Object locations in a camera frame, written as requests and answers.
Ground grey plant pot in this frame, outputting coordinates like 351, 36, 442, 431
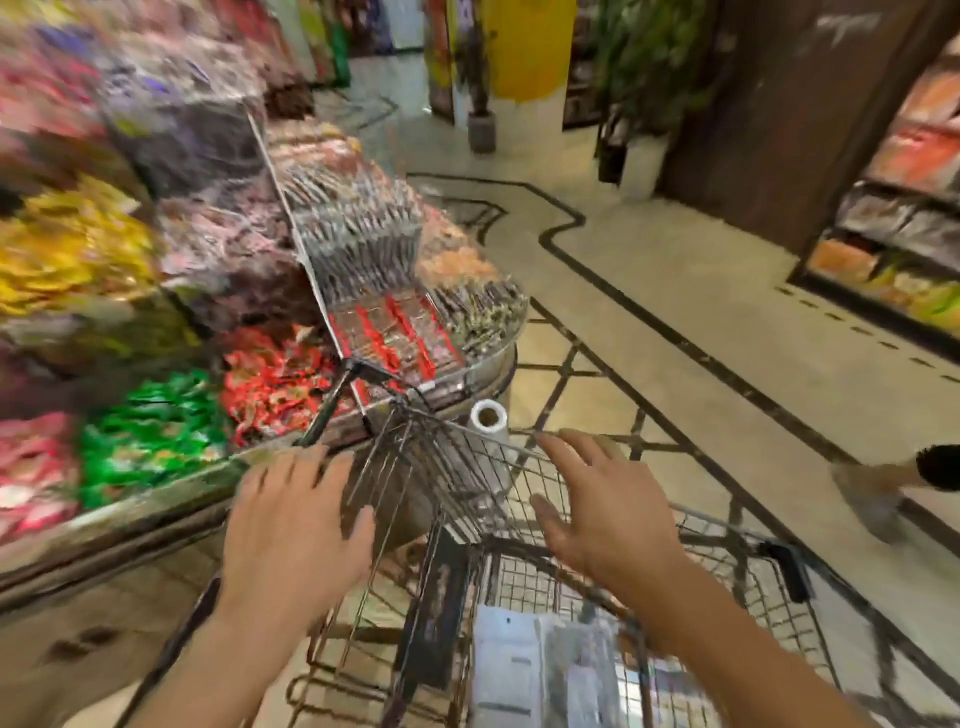
466, 112, 499, 155

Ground white plastic bag roll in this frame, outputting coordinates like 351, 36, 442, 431
466, 399, 513, 440

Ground yellow white-based pillar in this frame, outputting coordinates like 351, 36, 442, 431
479, 0, 579, 151

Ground rows of biscuit boxes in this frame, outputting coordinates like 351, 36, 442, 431
806, 67, 960, 335

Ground pile of red candy packets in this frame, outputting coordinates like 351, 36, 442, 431
219, 326, 354, 448

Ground pile of yellow candy packets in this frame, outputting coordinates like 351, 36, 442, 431
0, 176, 163, 316

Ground pile of brown snack packets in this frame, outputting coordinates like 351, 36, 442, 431
157, 179, 320, 331

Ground wooden acrylic-bin snack stand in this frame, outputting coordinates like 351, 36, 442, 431
0, 0, 530, 728

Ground pile of orange dried snacks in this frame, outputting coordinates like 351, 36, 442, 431
416, 217, 500, 286

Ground metal wire shopping cart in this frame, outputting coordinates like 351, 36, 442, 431
112, 358, 841, 728

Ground brown wooden door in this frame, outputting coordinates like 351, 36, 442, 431
656, 0, 960, 256

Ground green potted plant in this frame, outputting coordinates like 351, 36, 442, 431
596, 0, 721, 140

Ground person's right forearm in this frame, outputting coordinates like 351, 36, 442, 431
607, 554, 868, 728

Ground pile of dark purple packets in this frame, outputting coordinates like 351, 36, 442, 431
97, 44, 268, 196

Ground person's left hand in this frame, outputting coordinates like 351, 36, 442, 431
217, 443, 376, 640

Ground pile of pink candy packets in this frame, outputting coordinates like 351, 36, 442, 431
0, 412, 82, 543

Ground pile of olive stick snacks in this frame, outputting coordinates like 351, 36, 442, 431
428, 275, 530, 360

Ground pile of red stick snacks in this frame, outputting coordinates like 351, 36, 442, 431
328, 292, 463, 391

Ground black biscuit shelving unit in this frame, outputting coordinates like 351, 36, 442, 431
791, 29, 960, 354

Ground white plant pot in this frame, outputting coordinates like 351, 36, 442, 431
618, 134, 671, 200

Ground person's right hand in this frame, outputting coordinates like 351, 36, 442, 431
528, 428, 688, 598

